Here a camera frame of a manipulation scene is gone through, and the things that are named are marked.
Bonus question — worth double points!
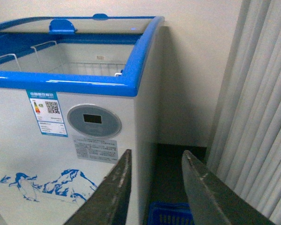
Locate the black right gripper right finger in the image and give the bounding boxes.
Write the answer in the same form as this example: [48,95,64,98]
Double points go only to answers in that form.
[182,150,274,225]

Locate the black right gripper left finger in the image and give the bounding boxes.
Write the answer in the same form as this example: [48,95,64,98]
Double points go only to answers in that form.
[65,149,132,225]

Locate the glass freezer sliding lid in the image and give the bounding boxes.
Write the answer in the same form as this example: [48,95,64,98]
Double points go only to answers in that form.
[0,14,154,35]

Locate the blue plastic shopping basket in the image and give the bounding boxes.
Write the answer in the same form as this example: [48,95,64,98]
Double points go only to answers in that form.
[148,202,195,225]

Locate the grey instruction sticker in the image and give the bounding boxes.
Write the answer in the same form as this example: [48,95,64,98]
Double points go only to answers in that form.
[73,135,118,164]

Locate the grey vertical blind curtain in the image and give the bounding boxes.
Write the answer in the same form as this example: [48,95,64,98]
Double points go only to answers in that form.
[207,0,281,225]

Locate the round grey control panel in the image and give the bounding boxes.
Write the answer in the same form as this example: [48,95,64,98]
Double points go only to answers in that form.
[67,104,122,138]

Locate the white blue chest freezer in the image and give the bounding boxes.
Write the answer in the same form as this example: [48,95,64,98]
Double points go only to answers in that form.
[0,14,164,225]

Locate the energy label sticker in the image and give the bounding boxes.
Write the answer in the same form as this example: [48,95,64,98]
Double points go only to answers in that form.
[26,90,68,137]

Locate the white wire freezer basket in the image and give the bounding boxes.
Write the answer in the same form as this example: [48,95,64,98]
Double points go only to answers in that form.
[0,41,134,76]

